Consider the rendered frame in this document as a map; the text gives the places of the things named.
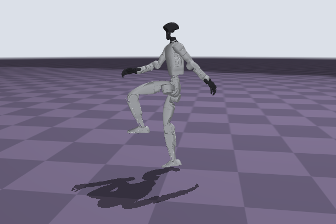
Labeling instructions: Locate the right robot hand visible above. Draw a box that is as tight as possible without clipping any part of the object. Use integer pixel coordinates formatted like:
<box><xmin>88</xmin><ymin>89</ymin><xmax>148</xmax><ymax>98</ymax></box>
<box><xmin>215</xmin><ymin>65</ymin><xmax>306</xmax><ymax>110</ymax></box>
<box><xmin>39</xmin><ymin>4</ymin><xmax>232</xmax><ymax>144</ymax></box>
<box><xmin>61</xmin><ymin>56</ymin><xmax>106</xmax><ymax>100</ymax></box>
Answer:
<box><xmin>122</xmin><ymin>68</ymin><xmax>141</xmax><ymax>77</ymax></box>

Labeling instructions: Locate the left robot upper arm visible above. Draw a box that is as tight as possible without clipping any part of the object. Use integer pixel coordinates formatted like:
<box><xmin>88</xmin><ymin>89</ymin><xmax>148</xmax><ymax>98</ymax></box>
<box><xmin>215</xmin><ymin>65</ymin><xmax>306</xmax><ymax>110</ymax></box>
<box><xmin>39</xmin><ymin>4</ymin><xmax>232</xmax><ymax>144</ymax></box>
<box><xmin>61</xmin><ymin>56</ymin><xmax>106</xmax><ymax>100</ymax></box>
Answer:
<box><xmin>172</xmin><ymin>43</ymin><xmax>194</xmax><ymax>70</ymax></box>

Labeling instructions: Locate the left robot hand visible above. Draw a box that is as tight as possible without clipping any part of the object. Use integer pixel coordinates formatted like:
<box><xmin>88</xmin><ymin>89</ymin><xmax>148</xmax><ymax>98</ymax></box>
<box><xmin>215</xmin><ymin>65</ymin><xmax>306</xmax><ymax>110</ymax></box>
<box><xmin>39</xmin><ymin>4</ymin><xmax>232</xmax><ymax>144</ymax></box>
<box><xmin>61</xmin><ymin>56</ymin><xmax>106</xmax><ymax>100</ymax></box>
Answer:
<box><xmin>203</xmin><ymin>79</ymin><xmax>216</xmax><ymax>95</ymax></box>

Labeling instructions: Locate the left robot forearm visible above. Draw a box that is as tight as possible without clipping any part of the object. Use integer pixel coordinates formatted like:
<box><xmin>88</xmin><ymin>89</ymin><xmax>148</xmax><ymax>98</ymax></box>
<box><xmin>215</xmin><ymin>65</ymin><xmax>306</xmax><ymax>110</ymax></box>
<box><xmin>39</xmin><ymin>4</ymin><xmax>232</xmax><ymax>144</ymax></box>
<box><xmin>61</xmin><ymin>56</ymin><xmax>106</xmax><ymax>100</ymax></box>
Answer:
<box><xmin>191</xmin><ymin>61</ymin><xmax>209</xmax><ymax>82</ymax></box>

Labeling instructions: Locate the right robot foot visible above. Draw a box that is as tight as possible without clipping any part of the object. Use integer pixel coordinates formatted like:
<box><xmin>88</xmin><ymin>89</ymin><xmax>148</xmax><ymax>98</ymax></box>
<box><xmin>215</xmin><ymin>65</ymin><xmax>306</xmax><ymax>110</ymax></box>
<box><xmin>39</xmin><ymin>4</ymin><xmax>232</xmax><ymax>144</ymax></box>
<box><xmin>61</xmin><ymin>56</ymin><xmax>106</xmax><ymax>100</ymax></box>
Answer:
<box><xmin>161</xmin><ymin>159</ymin><xmax>182</xmax><ymax>168</ymax></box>

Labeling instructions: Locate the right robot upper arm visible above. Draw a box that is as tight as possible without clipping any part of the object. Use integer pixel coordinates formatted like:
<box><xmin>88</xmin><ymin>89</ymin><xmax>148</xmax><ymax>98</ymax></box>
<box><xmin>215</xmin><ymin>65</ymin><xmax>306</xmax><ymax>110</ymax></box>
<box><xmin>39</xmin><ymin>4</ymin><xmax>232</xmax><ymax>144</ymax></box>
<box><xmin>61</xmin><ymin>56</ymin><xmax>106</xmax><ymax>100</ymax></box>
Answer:
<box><xmin>152</xmin><ymin>46</ymin><xmax>166</xmax><ymax>69</ymax></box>

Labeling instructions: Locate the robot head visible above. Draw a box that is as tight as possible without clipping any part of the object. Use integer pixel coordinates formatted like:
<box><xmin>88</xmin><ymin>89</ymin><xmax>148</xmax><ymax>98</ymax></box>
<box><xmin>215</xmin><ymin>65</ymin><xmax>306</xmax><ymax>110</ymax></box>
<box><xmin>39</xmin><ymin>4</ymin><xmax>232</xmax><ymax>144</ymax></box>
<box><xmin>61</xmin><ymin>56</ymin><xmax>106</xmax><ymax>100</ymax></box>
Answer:
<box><xmin>163</xmin><ymin>23</ymin><xmax>179</xmax><ymax>44</ymax></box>

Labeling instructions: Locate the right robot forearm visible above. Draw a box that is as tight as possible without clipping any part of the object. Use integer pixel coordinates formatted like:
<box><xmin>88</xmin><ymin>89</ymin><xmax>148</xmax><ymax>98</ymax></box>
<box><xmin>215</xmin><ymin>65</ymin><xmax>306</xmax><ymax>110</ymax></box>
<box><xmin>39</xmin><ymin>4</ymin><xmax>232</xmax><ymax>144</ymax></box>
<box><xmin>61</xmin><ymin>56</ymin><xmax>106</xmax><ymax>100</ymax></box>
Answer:
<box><xmin>137</xmin><ymin>62</ymin><xmax>154</xmax><ymax>74</ymax></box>

